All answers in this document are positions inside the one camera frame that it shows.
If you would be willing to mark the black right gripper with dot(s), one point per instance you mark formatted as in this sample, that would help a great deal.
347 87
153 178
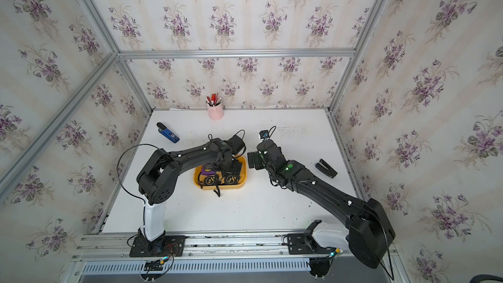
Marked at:
256 156

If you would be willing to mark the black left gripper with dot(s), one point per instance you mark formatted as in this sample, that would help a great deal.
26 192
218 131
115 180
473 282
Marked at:
236 170

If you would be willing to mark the black yellow tape measure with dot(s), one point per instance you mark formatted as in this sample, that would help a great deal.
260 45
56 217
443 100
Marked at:
211 181
231 180

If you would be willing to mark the purple tape measure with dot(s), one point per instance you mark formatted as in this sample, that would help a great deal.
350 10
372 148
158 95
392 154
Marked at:
208 170

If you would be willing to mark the yellow plastic storage box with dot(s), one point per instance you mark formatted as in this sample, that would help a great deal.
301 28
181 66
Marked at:
243 177

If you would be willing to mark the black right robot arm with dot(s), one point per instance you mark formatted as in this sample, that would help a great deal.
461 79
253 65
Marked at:
370 232

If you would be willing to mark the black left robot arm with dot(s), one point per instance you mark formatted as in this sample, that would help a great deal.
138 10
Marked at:
157 179

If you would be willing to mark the pink pen holder cup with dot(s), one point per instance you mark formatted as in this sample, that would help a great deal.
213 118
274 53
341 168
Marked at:
215 112

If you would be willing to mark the red pens in cup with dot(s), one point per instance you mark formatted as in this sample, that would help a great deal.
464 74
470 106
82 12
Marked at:
213 100

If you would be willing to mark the blue black stapler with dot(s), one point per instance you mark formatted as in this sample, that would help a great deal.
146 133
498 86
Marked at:
163 130

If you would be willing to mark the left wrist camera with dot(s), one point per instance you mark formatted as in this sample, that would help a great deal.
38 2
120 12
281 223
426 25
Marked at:
237 144

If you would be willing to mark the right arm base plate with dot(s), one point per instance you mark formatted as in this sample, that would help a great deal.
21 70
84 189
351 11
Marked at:
304 243

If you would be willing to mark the aluminium rail frame front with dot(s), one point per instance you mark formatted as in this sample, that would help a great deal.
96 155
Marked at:
217 253

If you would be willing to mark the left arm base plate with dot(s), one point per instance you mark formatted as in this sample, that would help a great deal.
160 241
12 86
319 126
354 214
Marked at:
164 246

